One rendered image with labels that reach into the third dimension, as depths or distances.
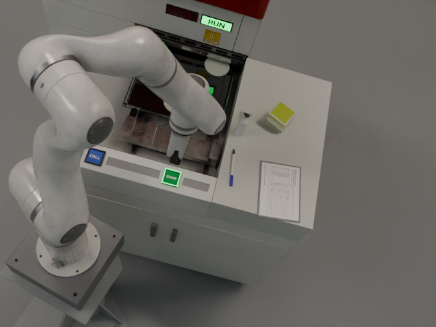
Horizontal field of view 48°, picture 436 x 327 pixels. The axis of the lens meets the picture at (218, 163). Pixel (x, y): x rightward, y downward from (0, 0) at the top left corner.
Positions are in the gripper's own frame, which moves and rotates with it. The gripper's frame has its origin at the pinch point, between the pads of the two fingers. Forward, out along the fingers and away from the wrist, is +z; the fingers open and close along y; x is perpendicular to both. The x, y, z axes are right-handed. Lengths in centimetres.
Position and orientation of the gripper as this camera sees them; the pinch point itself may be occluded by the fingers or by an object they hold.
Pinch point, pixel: (176, 157)
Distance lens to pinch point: 150.0
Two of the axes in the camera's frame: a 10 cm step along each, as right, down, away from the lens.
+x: 9.6, 2.7, 0.6
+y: -1.7, 7.5, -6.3
